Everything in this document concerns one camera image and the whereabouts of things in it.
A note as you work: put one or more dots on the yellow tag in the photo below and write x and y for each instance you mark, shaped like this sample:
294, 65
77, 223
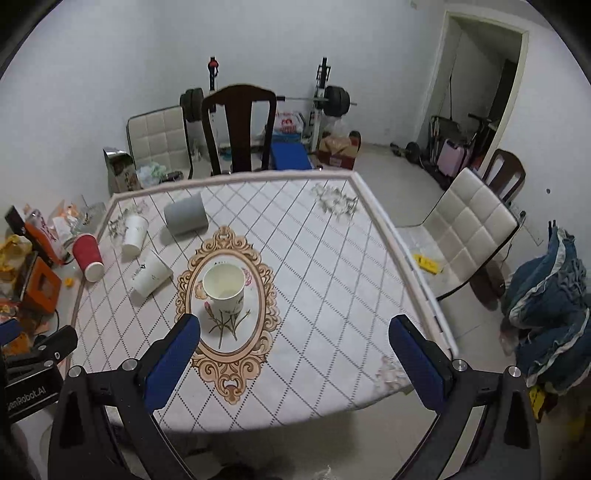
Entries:
535, 401

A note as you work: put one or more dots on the pale green plastic bag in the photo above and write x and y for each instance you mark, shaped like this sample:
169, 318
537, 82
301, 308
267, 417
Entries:
151, 174

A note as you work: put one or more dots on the red and white plastic bag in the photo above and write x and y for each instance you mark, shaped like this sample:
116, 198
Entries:
288, 123

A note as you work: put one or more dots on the black folding cart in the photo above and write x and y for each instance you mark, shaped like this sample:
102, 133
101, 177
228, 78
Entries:
438, 138

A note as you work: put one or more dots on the cardboard box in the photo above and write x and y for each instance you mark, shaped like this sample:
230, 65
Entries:
339, 152

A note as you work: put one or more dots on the dark wooden chair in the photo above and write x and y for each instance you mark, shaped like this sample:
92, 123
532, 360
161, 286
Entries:
240, 129
505, 170

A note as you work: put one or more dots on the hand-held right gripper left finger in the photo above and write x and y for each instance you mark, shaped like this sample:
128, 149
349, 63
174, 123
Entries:
171, 357

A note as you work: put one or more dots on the blue denim cloth pile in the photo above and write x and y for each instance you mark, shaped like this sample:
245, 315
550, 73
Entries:
549, 295

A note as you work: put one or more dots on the yellow bag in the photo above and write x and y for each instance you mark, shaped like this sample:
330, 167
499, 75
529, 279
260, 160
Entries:
14, 254

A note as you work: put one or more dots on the blue weight bench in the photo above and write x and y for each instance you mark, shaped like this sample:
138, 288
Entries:
290, 156

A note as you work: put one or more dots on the black dumbbell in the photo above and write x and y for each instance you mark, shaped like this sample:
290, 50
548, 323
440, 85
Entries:
411, 151

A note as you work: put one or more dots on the grey cup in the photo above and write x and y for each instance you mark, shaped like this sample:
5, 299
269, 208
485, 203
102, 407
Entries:
184, 214

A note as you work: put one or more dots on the silver foil bag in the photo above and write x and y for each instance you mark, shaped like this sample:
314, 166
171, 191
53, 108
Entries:
117, 173

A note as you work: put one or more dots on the white padded chair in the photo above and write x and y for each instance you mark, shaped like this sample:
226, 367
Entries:
466, 230
159, 138

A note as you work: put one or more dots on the barbell rack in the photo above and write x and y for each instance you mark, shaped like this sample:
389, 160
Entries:
321, 106

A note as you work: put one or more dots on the patterned tablecloth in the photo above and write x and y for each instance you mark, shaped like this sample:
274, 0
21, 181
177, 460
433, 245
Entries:
314, 286

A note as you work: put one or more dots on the black and orange case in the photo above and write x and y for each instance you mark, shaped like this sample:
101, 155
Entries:
30, 230

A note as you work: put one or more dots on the white cup with flower print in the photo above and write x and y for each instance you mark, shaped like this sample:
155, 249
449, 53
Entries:
224, 287

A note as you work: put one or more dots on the red paper cup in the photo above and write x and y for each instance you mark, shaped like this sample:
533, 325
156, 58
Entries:
87, 256

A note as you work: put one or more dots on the yellow packet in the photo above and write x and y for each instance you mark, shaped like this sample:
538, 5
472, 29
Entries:
427, 264

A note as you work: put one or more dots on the barbell with black plates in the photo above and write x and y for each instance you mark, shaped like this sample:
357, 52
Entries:
337, 99

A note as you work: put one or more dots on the white paper cup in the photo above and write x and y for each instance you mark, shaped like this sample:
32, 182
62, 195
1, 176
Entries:
134, 235
150, 277

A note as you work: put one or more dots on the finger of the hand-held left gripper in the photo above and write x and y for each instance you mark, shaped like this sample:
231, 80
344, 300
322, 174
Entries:
57, 344
9, 330

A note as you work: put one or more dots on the pink suitcase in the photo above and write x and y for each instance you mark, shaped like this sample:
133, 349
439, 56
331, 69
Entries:
455, 157

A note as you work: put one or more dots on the orange box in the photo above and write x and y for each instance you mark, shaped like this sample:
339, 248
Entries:
39, 281

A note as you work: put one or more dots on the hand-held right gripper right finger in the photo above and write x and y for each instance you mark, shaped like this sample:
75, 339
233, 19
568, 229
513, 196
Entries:
415, 364

